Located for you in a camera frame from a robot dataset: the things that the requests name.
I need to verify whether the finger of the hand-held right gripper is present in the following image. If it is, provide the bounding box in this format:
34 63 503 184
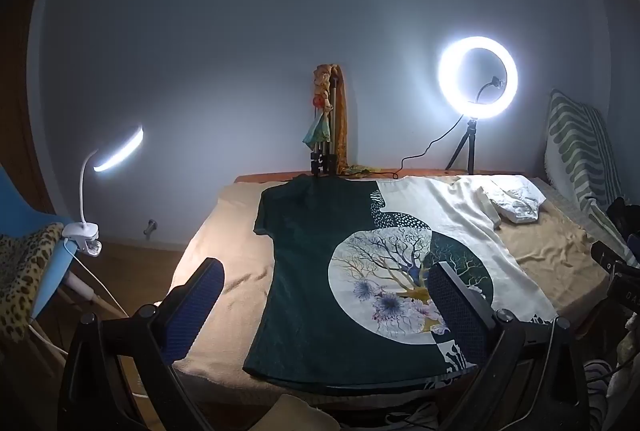
607 197 640 262
591 241 640 312

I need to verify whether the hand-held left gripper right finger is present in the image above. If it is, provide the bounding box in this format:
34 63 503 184
426 261 592 431

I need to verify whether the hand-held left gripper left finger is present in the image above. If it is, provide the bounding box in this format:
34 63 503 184
57 257 226 431

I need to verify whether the green and white printed t-shirt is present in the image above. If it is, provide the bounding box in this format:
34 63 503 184
242 174 559 395

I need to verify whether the green striped pillow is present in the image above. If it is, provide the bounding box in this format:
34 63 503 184
542 89 640 264

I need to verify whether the beige blanket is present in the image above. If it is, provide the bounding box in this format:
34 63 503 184
169 176 617 408

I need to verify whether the small white folded garment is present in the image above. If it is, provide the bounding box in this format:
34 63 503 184
481 183 547 225

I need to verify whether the black and white striped cloth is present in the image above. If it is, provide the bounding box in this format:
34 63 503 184
581 358 617 413

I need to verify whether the white clip-on desk lamp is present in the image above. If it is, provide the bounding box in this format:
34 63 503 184
62 124 146 258

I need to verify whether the cream folded cloth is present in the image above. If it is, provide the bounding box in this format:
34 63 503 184
262 393 342 431

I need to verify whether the orange patterned bed sheet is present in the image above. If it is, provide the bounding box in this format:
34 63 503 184
233 168 532 184

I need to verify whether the leopard print cloth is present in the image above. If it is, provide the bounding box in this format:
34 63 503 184
0 223 64 343

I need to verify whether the folded silver tripod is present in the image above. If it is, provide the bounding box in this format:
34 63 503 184
310 76 337 180

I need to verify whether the blue chair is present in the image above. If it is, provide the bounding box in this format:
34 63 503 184
0 163 128 362

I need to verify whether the hanging doll ornament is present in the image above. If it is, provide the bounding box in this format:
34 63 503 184
302 66 334 148

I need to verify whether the orange patterned scarf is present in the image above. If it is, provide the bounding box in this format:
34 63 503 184
329 65 352 175

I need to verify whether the white lamp cable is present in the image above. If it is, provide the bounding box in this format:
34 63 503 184
64 238 130 319

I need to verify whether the black ring light cable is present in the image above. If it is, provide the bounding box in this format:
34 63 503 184
394 115 467 180

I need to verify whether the black ring light tripod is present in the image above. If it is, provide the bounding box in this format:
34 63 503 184
445 117 476 175

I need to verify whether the white ring light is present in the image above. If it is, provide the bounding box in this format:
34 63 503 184
438 36 519 118

